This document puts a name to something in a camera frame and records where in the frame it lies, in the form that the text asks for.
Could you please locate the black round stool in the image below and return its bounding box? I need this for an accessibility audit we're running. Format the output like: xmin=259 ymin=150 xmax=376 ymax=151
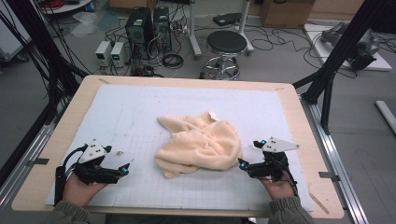
xmin=200 ymin=30 xmax=248 ymax=81

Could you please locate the coiled black cable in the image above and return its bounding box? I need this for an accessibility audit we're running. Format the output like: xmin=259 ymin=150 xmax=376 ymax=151
xmin=162 ymin=53 xmax=185 ymax=69

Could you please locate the white desk frame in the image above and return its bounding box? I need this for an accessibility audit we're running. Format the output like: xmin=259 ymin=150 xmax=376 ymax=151
xmin=186 ymin=0 xmax=256 ymax=61

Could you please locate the black frame post with cables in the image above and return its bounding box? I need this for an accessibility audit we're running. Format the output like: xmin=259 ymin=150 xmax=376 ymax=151
xmin=0 ymin=0 xmax=90 ymax=125

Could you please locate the grey machine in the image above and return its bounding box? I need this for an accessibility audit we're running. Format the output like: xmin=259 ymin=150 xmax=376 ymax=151
xmin=320 ymin=21 xmax=382 ymax=71

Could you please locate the grey metal bracket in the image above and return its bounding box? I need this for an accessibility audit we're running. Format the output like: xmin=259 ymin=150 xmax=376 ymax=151
xmin=26 ymin=158 xmax=50 ymax=167
xmin=318 ymin=171 xmax=340 ymax=182

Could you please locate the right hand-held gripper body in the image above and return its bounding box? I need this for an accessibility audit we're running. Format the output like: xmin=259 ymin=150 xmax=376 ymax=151
xmin=247 ymin=136 xmax=301 ymax=182

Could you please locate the white power supply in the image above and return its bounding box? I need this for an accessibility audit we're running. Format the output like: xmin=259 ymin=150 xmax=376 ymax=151
xmin=110 ymin=41 xmax=127 ymax=68
xmin=94 ymin=40 xmax=112 ymax=67

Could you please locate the round white table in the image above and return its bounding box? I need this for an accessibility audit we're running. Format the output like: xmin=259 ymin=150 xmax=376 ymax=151
xmin=40 ymin=0 xmax=93 ymax=15

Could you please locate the large black computer tower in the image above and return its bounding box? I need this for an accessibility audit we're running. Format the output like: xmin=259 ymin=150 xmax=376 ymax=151
xmin=125 ymin=7 xmax=155 ymax=60

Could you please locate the person's right hand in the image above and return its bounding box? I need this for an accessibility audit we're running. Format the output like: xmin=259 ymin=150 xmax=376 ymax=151
xmin=260 ymin=174 xmax=297 ymax=200

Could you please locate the white tube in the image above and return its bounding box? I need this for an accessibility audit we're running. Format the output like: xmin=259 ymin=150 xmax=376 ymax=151
xmin=375 ymin=100 xmax=396 ymax=135

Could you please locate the white panel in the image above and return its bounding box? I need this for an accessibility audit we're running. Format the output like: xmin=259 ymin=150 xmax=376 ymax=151
xmin=0 ymin=8 xmax=32 ymax=62

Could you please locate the slim black computer tower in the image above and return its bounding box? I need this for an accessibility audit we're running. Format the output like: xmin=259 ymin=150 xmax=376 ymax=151
xmin=152 ymin=7 xmax=173 ymax=52

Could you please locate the cardboard box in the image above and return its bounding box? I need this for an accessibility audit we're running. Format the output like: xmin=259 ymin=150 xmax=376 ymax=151
xmin=260 ymin=0 xmax=316 ymax=30

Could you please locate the black metal frame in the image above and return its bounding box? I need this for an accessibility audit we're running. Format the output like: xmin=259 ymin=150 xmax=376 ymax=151
xmin=292 ymin=0 xmax=396 ymax=135

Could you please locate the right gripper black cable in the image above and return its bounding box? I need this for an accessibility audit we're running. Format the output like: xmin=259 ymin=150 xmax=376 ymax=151
xmin=274 ymin=155 xmax=300 ymax=197

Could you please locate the aluminium rail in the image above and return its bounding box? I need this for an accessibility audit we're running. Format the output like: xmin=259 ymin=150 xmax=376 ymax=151
xmin=0 ymin=102 xmax=68 ymax=213
xmin=300 ymin=94 xmax=370 ymax=224

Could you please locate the flat black case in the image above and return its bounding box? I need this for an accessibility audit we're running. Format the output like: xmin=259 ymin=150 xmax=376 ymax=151
xmin=212 ymin=12 xmax=243 ymax=27

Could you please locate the clear plastic sheet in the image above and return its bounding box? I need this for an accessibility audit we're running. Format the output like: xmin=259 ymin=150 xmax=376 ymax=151
xmin=69 ymin=11 xmax=101 ymax=38

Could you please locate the person's left hand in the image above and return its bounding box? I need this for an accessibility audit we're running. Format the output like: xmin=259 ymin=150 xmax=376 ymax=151
xmin=63 ymin=174 xmax=108 ymax=208

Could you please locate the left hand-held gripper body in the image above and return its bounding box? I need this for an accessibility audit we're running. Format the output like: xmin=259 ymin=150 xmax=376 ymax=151
xmin=73 ymin=139 xmax=120 ymax=185

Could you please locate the white board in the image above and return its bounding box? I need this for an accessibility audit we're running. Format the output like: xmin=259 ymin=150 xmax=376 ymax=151
xmin=303 ymin=22 xmax=393 ymax=72

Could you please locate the cream towel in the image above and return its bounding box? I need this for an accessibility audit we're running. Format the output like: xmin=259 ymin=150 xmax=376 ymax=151
xmin=154 ymin=110 xmax=243 ymax=179

